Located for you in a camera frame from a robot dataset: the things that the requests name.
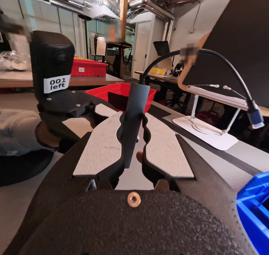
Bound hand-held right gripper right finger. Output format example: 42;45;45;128
142;113;195;187

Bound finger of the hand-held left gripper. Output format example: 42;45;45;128
93;103;118;118
62;117;94;139

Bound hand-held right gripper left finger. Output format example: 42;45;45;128
72;111;126;189

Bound red plastic bin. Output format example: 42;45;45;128
85;82;157;114

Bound dark grey USB hub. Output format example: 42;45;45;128
120;49;265;169

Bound blue plastic bin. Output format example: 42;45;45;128
236;171;269;255

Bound person's left hand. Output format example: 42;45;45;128
35;120;63;149

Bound wooden table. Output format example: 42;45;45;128
0;71;124;88

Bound red ribbed storage bin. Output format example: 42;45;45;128
71;59;108;77

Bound clear plastic bags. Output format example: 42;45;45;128
0;50;32;72

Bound white tabletop stand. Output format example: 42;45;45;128
172;84;255;151

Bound black office chair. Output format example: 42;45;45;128
105;55;121;77

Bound white flip chart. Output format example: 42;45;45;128
90;36;106;56

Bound black floor lamp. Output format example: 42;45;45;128
78;14;92;59

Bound long office desk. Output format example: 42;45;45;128
135;70;179;84

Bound black standing desk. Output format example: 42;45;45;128
106;41;133;75

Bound white door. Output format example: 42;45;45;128
132;21;152;74

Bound black monitor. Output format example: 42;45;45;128
153;41;170;56

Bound metal ceiling ducts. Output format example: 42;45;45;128
92;0;175;20

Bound white stand with black board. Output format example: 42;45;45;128
178;0;269;113

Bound wooden post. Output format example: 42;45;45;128
120;0;129;43

